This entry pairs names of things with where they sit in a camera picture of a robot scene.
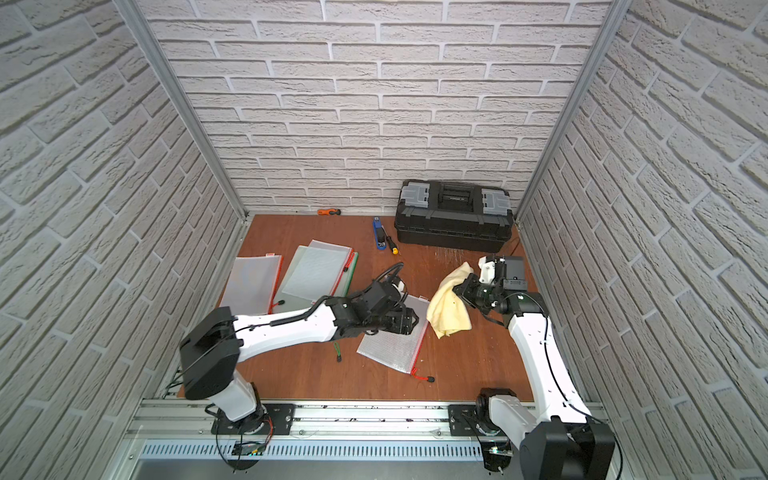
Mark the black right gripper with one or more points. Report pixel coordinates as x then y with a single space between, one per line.
466 291

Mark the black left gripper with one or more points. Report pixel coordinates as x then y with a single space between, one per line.
399 318

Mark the yellow wiping cloth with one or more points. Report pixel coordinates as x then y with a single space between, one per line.
446 313

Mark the white red zip document bag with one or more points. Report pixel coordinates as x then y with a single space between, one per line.
400 352

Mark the red zip mesh document bag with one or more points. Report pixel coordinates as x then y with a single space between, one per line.
251 285

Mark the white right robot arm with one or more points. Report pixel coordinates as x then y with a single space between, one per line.
559 438

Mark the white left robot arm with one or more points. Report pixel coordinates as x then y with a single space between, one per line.
210 353

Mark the green zip mesh document bag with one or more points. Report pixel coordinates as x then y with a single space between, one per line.
281 306

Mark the yellow black screwdriver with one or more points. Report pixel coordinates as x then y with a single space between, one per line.
392 245

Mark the blue utility knife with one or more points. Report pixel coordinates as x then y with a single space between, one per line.
379 234

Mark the black plastic toolbox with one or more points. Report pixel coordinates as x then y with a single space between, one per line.
454 215

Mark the orange black tool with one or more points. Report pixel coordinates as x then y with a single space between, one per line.
329 212

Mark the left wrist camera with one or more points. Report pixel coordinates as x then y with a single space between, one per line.
387 292

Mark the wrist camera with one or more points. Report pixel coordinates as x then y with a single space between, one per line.
505 272
387 292

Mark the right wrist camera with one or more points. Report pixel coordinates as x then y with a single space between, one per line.
505 272

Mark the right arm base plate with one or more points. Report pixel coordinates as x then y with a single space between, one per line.
471 420

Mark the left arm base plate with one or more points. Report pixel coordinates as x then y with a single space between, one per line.
270 417

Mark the aluminium front rail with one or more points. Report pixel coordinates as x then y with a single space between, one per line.
354 420

